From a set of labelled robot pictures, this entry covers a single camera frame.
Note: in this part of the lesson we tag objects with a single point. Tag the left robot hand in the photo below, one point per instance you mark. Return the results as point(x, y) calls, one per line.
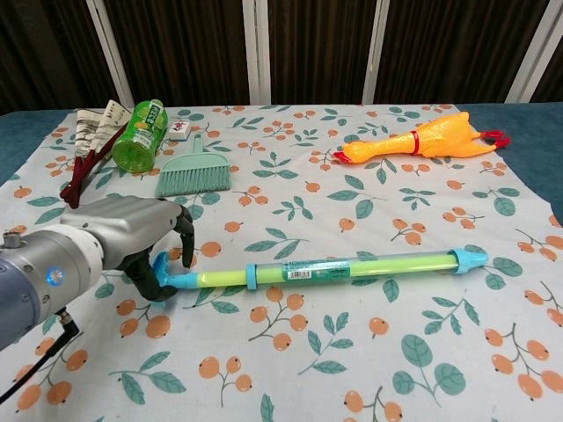
point(127, 224)

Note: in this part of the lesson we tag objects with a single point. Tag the blue green toy stick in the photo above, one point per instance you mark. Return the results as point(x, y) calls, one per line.
point(316, 270)

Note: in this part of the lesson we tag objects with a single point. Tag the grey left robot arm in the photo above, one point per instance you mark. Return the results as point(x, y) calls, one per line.
point(35, 281)

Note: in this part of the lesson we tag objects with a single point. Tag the green mini hand broom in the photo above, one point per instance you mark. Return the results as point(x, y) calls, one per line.
point(193, 173)

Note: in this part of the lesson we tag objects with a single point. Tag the green tea bottle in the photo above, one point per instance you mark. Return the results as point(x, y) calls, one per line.
point(136, 140)

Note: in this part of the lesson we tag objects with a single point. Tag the folding paper fan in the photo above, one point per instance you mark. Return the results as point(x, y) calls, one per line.
point(94, 132)

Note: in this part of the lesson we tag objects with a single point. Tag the white mahjong tile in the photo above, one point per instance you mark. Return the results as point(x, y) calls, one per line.
point(179, 131)

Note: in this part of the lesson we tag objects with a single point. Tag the floral print tablecloth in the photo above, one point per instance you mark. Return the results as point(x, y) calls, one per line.
point(334, 343)

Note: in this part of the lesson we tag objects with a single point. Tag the yellow rubber chicken toy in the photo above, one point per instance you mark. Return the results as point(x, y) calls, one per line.
point(440, 136)

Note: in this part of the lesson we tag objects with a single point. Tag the white partition frame post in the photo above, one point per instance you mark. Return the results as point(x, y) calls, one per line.
point(536, 48)
point(374, 53)
point(257, 53)
point(112, 57)

